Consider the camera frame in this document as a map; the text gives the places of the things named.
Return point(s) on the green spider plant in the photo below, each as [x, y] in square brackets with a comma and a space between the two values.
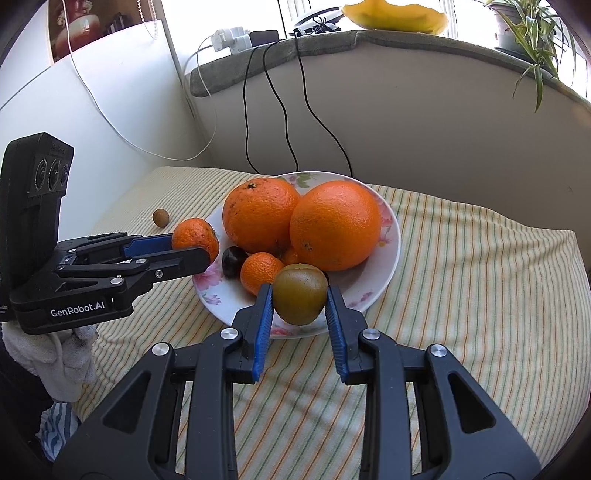
[538, 41]

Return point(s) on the striped tablecloth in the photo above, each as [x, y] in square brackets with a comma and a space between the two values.
[461, 277]

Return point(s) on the person's left hand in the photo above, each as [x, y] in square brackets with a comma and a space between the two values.
[69, 364]

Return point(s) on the white floral plate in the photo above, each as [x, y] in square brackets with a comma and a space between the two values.
[364, 281]

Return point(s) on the orange kumquat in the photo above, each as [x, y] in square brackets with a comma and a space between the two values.
[291, 257]

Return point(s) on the green-brown kiwi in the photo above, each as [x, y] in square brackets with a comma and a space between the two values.
[300, 293]

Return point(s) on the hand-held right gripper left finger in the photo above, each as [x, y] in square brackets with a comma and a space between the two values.
[261, 323]

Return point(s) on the white power adapter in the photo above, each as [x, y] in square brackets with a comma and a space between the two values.
[231, 39]

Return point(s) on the yellow bowl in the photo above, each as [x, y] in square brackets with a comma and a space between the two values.
[392, 18]

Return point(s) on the large oblong orange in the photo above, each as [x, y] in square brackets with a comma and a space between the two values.
[258, 214]

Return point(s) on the wall poster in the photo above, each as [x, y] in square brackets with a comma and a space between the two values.
[78, 27]

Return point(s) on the black white round device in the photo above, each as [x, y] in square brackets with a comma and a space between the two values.
[318, 23]

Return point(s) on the dark plum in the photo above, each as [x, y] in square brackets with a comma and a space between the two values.
[233, 263]

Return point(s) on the large round orange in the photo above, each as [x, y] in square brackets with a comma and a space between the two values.
[334, 226]

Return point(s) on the blue striped cloth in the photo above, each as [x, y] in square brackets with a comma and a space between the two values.
[57, 429]

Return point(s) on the grey plant pot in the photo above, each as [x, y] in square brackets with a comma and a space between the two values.
[505, 32]

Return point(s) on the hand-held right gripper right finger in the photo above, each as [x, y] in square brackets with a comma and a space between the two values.
[334, 327]

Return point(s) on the small mandarin with stem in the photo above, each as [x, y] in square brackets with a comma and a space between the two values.
[258, 272]

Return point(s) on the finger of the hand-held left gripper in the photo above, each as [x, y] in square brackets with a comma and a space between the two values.
[147, 243]
[184, 259]

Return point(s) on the black power adapter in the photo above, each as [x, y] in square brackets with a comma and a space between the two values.
[264, 38]

